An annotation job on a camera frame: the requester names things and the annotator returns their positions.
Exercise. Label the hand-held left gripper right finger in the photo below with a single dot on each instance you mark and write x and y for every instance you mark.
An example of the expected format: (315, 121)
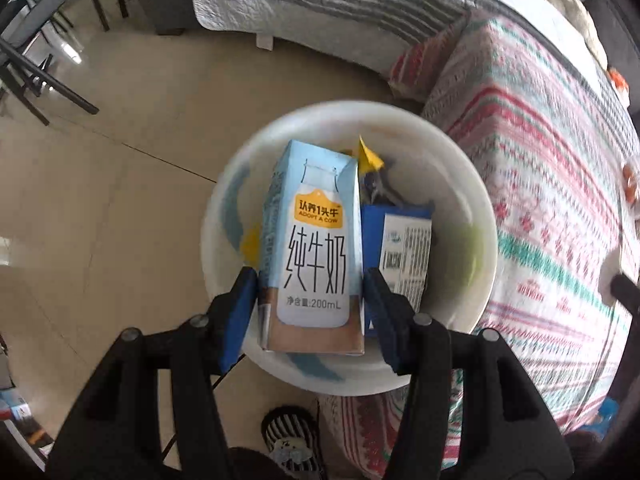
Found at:
(389, 320)

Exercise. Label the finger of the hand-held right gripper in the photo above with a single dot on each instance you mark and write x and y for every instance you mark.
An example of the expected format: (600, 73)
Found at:
(626, 291)

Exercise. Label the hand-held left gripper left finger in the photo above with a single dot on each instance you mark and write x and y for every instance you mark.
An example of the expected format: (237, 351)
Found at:
(240, 310)

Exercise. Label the blue box with white label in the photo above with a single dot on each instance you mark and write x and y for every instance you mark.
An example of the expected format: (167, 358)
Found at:
(400, 260)

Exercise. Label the light blue milk carton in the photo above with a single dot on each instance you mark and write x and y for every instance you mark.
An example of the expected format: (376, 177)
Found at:
(312, 240)

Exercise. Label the white round bin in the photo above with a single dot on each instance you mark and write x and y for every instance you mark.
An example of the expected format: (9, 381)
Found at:
(450, 200)

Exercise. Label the black and white striped slipper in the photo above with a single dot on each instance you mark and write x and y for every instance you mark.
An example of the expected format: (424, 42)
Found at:
(292, 435)

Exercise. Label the red and green patterned blanket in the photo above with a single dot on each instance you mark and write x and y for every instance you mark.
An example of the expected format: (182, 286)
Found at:
(540, 185)

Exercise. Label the orange snack packet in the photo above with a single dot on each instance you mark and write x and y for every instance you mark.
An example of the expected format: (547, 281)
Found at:
(618, 81)

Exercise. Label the white plush toy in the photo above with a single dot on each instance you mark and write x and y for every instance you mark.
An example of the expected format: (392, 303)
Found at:
(575, 15)

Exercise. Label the grey chair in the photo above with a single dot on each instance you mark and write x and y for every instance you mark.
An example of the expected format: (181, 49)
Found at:
(30, 72)

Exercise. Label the dark grey sofa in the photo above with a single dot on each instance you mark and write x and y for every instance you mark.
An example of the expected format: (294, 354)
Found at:
(160, 0)

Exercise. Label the grey striped quilt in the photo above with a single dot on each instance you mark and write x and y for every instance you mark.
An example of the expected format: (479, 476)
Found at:
(325, 0)

